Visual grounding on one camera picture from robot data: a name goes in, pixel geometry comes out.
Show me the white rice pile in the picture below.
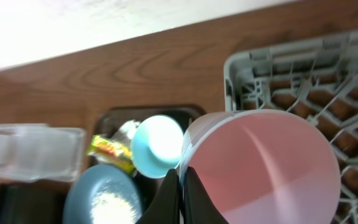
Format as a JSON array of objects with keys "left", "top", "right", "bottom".
[{"left": 90, "top": 191, "right": 139, "bottom": 224}]

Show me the grey dishwasher rack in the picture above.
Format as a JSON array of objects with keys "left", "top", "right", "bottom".
[{"left": 223, "top": 30, "right": 358, "bottom": 223}]

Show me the green yellow snack wrapper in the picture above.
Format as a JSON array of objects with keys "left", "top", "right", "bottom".
[{"left": 86, "top": 135, "right": 135, "bottom": 175}]

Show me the pink plastic cup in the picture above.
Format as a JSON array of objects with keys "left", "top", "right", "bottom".
[{"left": 180, "top": 110, "right": 341, "bottom": 224}]

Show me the brown serving tray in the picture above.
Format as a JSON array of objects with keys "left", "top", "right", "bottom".
[{"left": 93, "top": 104, "right": 206, "bottom": 210}]

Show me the clear plastic bin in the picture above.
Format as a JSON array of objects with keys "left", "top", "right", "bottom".
[{"left": 0, "top": 123, "right": 86, "bottom": 182}]

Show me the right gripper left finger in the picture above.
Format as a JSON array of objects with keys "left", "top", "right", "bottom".
[{"left": 136, "top": 169, "right": 181, "bottom": 224}]

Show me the black plastic tray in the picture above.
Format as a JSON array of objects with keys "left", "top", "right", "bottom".
[{"left": 0, "top": 184, "right": 67, "bottom": 224}]

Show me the dark blue plate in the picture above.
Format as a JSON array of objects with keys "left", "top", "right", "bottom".
[{"left": 63, "top": 164, "right": 144, "bottom": 224}]

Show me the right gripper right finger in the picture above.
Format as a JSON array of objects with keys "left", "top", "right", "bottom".
[{"left": 183, "top": 167, "right": 228, "bottom": 224}]

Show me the light blue bowl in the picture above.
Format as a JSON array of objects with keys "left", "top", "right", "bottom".
[{"left": 131, "top": 114, "right": 184, "bottom": 179}]

